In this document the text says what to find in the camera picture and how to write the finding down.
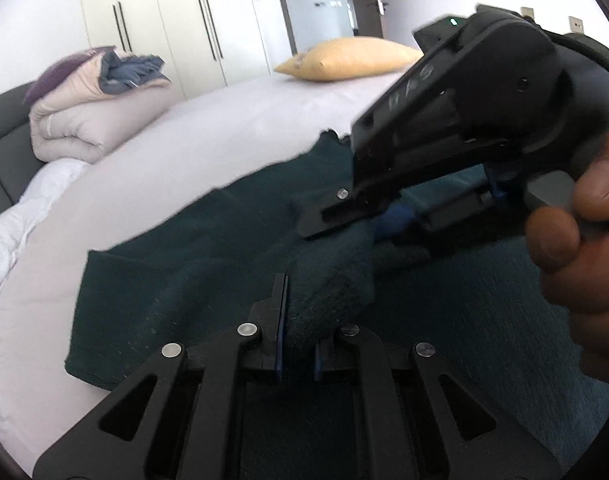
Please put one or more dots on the yellow pillow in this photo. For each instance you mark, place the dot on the yellow pillow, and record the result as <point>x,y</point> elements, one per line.
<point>349,58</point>

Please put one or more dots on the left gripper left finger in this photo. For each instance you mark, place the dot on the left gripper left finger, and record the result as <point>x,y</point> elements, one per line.
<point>176,416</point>

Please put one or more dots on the cream wardrobe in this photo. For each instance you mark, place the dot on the cream wardrobe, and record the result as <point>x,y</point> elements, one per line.
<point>205,45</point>

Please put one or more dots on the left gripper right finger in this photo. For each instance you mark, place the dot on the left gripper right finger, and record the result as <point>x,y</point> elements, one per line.
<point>418,416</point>

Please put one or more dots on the purple pillow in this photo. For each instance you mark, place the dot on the purple pillow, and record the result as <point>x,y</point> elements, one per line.
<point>59,71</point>

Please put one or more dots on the white pillow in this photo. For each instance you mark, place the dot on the white pillow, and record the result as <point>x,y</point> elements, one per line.
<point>20,220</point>

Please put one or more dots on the brown door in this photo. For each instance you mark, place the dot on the brown door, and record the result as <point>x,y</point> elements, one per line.
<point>310,22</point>

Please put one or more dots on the dark grey headboard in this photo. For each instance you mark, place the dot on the dark grey headboard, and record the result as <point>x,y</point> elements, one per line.
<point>18,165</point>

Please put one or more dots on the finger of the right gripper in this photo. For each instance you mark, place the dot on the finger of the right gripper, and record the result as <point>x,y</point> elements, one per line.
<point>459,209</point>
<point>335,211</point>

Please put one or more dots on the folded beige duvet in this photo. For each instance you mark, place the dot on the folded beige duvet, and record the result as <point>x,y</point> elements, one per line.
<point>78,120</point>

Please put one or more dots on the dark green sweater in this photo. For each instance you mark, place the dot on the dark green sweater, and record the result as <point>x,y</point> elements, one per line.
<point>474,294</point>

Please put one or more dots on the blue grey garment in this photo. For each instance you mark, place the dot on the blue grey garment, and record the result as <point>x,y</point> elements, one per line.
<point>119,75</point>

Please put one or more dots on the bed with white sheet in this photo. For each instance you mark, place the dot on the bed with white sheet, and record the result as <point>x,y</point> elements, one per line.
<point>201,144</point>

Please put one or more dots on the right hand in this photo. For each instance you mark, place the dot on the right hand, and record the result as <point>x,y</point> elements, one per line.
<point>574,271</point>

